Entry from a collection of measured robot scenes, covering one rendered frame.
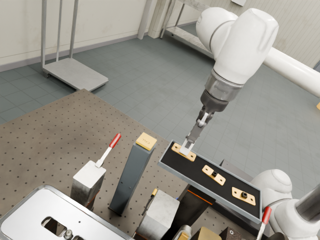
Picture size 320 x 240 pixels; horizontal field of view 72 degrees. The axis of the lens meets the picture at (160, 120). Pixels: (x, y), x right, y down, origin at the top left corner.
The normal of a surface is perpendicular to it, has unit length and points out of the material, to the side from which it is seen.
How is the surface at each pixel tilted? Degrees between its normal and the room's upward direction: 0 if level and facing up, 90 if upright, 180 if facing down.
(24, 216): 0
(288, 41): 90
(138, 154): 90
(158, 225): 90
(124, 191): 90
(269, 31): 72
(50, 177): 0
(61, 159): 0
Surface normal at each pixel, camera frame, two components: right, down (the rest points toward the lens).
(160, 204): 0.33, -0.74
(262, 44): 0.24, 0.53
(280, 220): -0.96, -0.04
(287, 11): -0.43, 0.43
